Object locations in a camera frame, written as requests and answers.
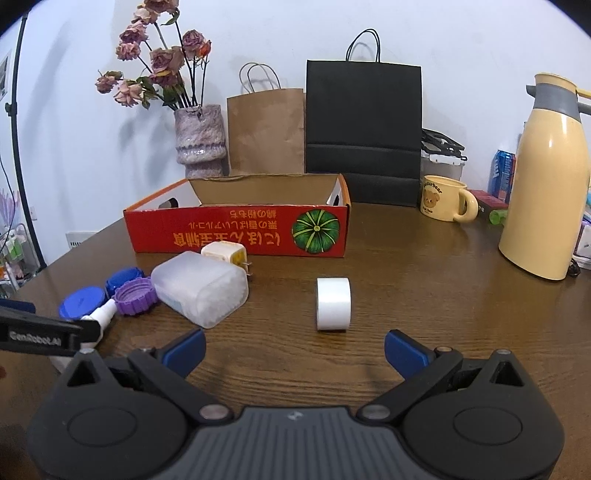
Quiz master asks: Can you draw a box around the blue contact lens case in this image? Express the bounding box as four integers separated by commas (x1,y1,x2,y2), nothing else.
58,267,145,321

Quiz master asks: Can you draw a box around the white spray bottle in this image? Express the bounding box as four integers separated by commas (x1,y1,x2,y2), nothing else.
48,298,118,374

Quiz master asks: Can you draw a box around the white tape roll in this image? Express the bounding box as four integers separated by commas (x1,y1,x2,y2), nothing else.
315,278,352,331

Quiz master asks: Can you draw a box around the white yellow charger plug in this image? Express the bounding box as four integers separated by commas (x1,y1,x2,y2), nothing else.
200,241,252,276

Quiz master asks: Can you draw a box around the purple screw lid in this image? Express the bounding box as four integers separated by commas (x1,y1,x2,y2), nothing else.
113,277,158,316

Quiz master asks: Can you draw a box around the translucent plastic cotton swab box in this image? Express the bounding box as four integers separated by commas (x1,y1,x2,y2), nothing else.
150,251,249,329

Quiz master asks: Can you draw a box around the green small object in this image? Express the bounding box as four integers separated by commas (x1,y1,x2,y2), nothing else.
489,209,508,225

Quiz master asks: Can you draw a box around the yellow bear mug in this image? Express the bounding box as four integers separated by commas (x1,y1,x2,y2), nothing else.
420,175,479,223

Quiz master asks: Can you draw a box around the dark red flat box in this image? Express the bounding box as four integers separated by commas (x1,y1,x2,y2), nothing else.
469,189,508,217

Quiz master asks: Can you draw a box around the cream thermos jug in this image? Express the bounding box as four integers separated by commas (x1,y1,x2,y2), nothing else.
499,73,590,281

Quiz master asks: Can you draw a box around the red cardboard pumpkin box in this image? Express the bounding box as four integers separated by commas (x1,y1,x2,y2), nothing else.
123,174,351,258

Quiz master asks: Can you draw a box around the black light stand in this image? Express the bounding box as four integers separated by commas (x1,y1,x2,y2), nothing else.
4,13,48,271

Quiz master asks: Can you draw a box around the blue soda can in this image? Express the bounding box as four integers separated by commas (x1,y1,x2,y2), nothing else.
488,150,516,204

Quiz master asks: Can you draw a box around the purple ceramic vase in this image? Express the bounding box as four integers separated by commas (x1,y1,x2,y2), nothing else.
174,104,229,179

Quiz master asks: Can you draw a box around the brown paper bag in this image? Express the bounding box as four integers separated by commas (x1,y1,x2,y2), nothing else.
226,61,305,176

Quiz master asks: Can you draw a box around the black paper bag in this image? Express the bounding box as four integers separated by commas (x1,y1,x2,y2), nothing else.
304,28,423,207

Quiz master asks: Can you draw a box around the dried rose bouquet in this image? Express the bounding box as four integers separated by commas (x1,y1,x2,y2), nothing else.
95,1,212,111

